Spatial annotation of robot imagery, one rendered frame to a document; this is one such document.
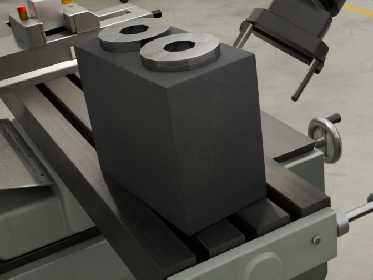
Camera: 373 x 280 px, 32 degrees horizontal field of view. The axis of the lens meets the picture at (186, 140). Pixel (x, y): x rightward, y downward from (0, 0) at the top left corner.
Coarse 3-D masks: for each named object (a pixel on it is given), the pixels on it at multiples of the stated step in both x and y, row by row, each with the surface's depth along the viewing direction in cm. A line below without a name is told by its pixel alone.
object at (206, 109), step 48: (96, 48) 78; (144, 48) 72; (192, 48) 70; (96, 96) 81; (144, 96) 69; (192, 96) 67; (240, 96) 71; (96, 144) 87; (144, 144) 74; (192, 144) 69; (240, 144) 73; (144, 192) 79; (192, 192) 71; (240, 192) 76
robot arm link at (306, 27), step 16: (288, 0) 89; (304, 0) 88; (320, 0) 89; (336, 0) 88; (256, 16) 89; (272, 16) 88; (288, 16) 88; (304, 16) 88; (320, 16) 88; (256, 32) 92; (272, 32) 89; (288, 32) 88; (304, 32) 88; (320, 32) 88; (288, 48) 91; (304, 48) 87; (320, 48) 87
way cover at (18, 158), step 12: (0, 120) 128; (0, 132) 122; (12, 132) 122; (0, 144) 116; (12, 144) 117; (24, 144) 118; (0, 156) 111; (12, 156) 112; (24, 156) 113; (0, 168) 107; (12, 168) 107; (24, 168) 108; (36, 168) 108; (0, 180) 103; (12, 180) 103; (24, 180) 104; (36, 180) 104; (48, 180) 104
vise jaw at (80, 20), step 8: (64, 8) 128; (72, 8) 127; (80, 8) 126; (64, 16) 126; (72, 16) 123; (80, 16) 124; (88, 16) 125; (96, 16) 126; (72, 24) 124; (80, 24) 125; (88, 24) 125; (96, 24) 126; (72, 32) 125; (80, 32) 125
